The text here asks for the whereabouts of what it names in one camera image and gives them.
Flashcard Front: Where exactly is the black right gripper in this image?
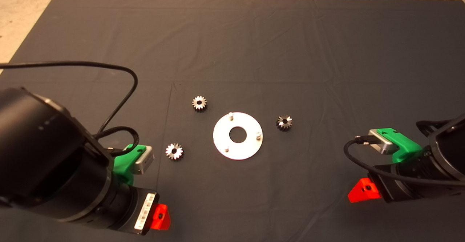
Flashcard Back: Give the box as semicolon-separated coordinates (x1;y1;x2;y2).
348;163;404;203

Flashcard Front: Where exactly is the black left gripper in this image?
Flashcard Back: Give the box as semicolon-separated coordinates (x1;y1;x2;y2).
116;184;170;235

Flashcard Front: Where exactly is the small steel planetary gear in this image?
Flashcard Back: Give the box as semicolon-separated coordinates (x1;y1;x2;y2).
276;115;293;131
165;143;184;161
192;96;208;112

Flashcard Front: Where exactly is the round metal carrier plate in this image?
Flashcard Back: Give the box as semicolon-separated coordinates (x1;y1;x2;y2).
213;112;263;160

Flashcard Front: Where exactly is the dark grey table cloth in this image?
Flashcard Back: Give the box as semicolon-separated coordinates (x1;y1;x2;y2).
0;0;465;242

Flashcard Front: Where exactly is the thin black right camera cable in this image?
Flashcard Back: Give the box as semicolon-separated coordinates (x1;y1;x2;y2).
343;135;465;188

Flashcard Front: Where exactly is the thin black camera cable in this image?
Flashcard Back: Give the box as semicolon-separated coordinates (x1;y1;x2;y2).
343;135;465;188
0;61;140;153

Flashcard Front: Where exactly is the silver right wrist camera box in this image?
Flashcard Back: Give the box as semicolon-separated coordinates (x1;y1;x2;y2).
369;129;396;155

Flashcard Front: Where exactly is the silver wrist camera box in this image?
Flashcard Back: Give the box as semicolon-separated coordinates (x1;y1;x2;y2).
133;150;155;175
369;129;396;155

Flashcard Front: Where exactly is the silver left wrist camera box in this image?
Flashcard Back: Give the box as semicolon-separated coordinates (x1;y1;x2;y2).
133;150;155;175

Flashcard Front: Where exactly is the green right camera mount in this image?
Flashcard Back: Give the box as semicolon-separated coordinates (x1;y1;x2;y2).
376;128;424;164

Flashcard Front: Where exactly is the thin black left camera cable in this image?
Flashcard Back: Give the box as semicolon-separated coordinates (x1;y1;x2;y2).
0;61;140;153

